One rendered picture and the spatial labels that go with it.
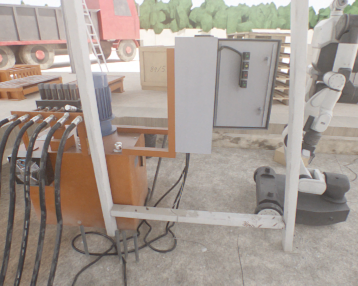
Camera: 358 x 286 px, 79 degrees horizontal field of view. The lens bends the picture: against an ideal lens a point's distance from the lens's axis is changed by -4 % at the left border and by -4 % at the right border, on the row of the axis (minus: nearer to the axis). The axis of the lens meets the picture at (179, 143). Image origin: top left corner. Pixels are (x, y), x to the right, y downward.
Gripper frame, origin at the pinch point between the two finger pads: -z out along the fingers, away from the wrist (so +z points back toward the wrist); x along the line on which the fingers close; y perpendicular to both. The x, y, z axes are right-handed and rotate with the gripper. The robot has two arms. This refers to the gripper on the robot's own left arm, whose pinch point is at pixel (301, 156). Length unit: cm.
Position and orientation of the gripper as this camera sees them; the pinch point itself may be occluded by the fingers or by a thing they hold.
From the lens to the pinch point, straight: 161.2
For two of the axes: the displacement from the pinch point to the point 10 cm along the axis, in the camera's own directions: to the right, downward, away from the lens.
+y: -2.7, 4.0, -8.8
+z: 1.9, -8.7, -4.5
